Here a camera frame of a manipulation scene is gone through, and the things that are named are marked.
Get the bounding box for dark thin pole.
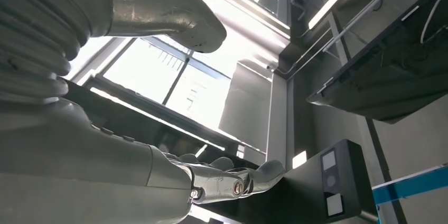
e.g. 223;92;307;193
365;119;408;224

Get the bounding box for blue strip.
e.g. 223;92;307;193
371;164;448;206

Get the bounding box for dark overhead unit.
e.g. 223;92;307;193
307;0;448;124

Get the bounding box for grey roller blind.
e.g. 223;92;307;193
218;59;274;153

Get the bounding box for dark window frame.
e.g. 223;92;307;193
64;0;291;171

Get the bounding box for black box with white panels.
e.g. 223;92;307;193
282;139;380;224

